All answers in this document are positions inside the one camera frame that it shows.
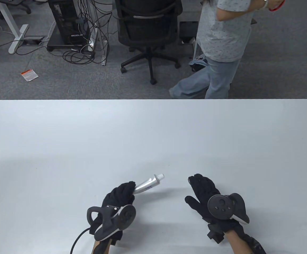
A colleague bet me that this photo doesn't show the black left controller cable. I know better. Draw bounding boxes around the black left controller cable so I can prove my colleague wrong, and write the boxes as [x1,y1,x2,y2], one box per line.
[70,228,95,254]

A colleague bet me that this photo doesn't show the coiled black floor cables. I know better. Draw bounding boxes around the coiled black floor cables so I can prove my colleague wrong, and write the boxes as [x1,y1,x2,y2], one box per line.
[63,44,96,65]

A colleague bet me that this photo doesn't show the person's right hand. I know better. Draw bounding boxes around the person's right hand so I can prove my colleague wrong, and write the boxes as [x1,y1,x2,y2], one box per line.
[185,174,239,233]

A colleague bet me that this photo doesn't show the black left wrist strap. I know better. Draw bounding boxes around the black left wrist strap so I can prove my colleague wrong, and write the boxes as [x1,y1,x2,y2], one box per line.
[95,239,117,254]

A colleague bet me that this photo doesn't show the hanging black cable bundle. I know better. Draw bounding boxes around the hanging black cable bundle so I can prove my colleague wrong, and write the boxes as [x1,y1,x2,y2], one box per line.
[78,0,114,65]

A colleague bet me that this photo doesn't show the black tower platform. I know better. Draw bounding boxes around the black tower platform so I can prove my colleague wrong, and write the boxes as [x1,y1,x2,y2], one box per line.
[47,26,91,52]

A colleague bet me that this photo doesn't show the person's left forearm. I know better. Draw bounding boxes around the person's left forearm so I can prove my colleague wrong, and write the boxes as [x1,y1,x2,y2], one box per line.
[92,239,114,254]

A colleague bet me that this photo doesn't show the red ring object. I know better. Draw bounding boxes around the red ring object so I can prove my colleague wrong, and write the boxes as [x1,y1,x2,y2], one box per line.
[268,0,286,12]

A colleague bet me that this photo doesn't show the black power strip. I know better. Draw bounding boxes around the black power strip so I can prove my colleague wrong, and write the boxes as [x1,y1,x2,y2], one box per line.
[21,37,44,45]

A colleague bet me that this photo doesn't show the black computer tower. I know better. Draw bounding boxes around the black computer tower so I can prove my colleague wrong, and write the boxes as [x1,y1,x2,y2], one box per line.
[48,0,92,45]

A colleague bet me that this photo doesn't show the orange white packet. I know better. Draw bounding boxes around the orange white packet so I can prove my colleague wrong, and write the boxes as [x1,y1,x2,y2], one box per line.
[20,69,39,82]

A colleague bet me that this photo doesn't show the person's left hand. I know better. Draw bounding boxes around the person's left hand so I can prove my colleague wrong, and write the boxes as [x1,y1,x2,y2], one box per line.
[90,181,136,242]

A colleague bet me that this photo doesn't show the white desk leg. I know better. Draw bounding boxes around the white desk leg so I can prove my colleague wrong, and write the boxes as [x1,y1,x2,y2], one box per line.
[0,0,30,55]

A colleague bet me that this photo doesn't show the black white left hand controller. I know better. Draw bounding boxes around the black white left hand controller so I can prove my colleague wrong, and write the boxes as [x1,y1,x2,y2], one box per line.
[87,204,137,241]

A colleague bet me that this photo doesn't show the black office chair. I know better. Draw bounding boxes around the black office chair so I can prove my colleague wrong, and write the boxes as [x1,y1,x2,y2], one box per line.
[115,0,184,85]

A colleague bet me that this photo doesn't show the black chair base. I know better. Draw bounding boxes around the black chair base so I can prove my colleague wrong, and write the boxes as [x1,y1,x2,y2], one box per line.
[0,0,31,15]

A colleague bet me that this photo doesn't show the light blue cloth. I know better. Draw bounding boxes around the light blue cloth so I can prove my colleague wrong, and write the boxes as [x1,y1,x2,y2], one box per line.
[189,56,210,67]

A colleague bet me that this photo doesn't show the black white hand controller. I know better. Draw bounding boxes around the black white hand controller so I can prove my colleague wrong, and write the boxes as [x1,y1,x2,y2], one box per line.
[207,193,250,225]
[87,204,137,241]

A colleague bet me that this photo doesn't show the black white right hand controller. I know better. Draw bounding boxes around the black white right hand controller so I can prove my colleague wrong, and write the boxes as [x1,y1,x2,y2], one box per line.
[207,193,250,225]

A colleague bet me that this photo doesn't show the person's right forearm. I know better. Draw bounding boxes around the person's right forearm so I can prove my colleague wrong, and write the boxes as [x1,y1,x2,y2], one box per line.
[224,228,252,254]

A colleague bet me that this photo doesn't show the silver white toothpaste tube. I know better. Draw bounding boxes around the silver white toothpaste tube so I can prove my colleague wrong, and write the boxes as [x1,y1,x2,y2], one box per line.
[132,173,166,196]

